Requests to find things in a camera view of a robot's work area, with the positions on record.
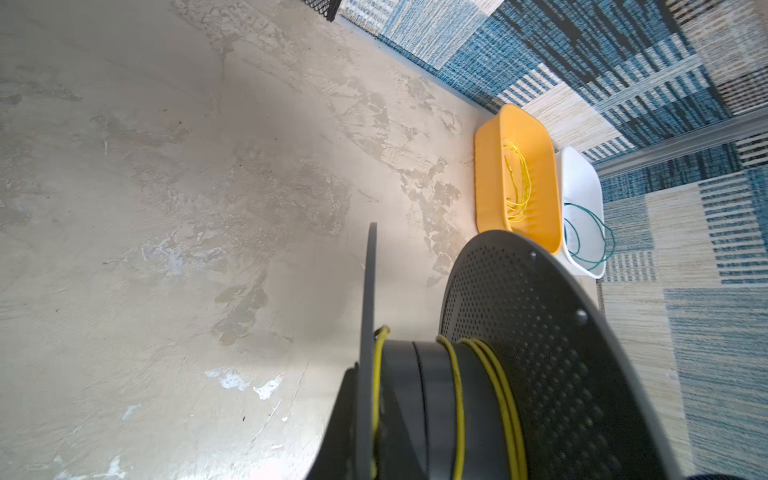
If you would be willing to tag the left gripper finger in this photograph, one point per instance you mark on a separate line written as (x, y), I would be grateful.
(335, 457)

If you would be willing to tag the dark grey cable spool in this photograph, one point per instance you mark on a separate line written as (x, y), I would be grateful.
(525, 380)

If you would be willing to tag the yellow plastic bin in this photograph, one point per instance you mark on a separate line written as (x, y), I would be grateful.
(516, 179)

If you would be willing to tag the white plastic bin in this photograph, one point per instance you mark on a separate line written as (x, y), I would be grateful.
(586, 240)

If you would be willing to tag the black mesh shelf rack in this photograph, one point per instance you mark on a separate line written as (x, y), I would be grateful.
(326, 8)

